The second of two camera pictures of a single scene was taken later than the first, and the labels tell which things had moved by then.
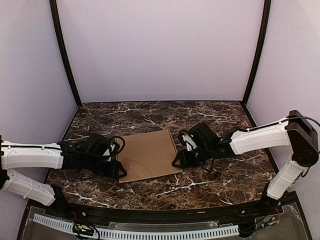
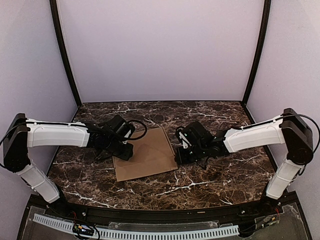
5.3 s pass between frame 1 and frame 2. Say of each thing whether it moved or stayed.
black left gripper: moved
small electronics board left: stayed
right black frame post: stayed
